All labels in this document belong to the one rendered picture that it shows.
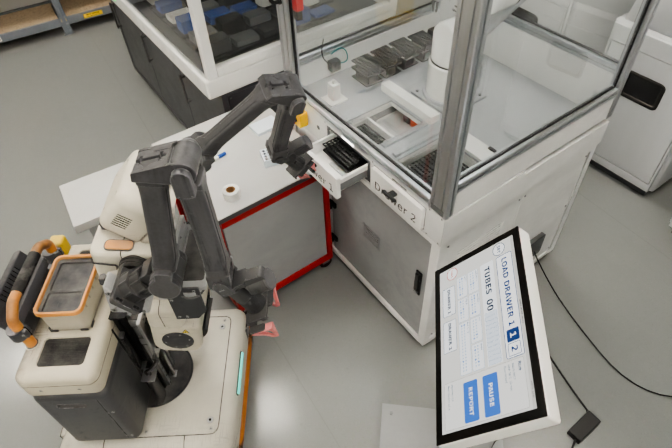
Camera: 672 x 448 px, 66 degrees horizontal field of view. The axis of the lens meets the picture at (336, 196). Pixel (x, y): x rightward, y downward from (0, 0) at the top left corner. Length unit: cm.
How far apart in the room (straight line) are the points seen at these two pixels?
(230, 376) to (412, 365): 84
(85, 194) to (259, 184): 73
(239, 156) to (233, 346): 82
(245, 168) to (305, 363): 95
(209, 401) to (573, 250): 203
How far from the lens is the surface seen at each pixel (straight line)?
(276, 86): 145
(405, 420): 242
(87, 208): 236
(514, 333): 135
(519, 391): 129
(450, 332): 150
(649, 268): 324
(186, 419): 225
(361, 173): 207
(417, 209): 188
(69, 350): 190
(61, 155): 403
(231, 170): 232
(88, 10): 551
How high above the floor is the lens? 229
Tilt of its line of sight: 46 degrees down
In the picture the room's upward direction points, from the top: 3 degrees counter-clockwise
